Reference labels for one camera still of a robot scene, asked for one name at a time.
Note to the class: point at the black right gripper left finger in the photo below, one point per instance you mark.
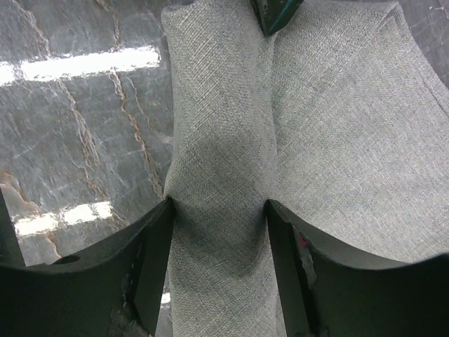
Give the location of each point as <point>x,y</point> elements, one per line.
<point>98,291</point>

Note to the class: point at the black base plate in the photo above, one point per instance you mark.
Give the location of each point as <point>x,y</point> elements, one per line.
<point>10,249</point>

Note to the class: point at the grey cloth napkin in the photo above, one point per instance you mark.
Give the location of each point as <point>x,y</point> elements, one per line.
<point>338,116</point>

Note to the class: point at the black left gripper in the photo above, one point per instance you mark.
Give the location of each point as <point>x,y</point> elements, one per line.
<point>274,15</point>

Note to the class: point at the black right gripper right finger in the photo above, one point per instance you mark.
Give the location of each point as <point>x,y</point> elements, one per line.
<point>330,288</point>

